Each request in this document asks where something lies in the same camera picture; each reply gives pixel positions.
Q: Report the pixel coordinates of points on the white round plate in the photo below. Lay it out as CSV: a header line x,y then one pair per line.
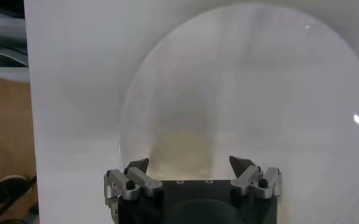
x,y
258,91

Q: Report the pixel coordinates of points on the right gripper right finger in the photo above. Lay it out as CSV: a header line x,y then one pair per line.
x,y
246,178

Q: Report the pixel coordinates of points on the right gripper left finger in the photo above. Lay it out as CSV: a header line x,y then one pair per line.
x,y
144,180

